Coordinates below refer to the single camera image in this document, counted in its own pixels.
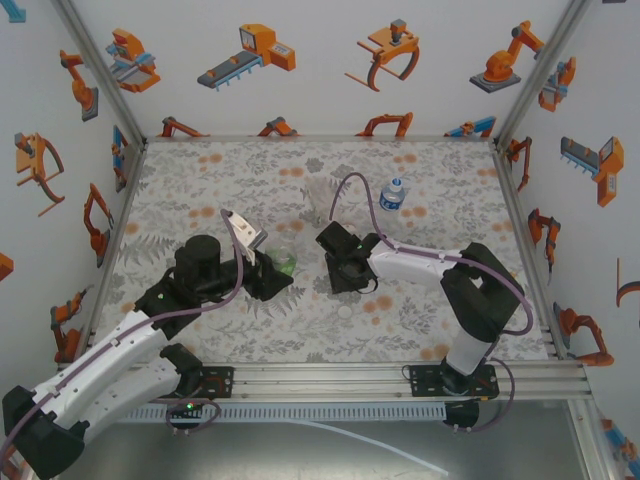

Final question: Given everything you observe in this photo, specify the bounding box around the white slotted cable duct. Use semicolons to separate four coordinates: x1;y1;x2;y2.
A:
114;403;448;424

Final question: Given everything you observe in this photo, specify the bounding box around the green tinted plastic bottle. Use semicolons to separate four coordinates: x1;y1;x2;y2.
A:
263;227;300;277

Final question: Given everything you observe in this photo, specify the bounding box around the clear plastic cup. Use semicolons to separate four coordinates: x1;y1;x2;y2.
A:
304;175;341;226

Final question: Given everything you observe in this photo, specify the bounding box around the aluminium mounting rail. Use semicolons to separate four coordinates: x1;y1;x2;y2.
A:
59;362;594;402

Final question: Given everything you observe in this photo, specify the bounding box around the floral table cover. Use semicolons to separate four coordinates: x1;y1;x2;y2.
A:
97;139;556;364

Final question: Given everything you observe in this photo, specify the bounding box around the blue label plastic bottle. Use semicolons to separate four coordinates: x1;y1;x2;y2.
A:
378;177;405;214

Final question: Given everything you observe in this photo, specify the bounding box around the aluminium frame post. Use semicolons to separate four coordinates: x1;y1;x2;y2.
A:
492;0;594;151
52;0;149;146

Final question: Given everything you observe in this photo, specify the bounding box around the black control box green light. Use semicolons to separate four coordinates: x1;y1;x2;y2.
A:
166;397;214;434

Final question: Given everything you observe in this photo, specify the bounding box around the aluminium frame bar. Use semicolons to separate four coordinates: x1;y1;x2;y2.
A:
79;139;150;354
492;139;571;361
144;133;501;144

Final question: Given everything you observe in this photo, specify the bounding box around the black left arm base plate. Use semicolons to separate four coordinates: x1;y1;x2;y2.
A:
197;366;236;400

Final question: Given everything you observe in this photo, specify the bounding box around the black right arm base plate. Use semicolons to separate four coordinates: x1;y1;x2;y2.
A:
402;363;501;401

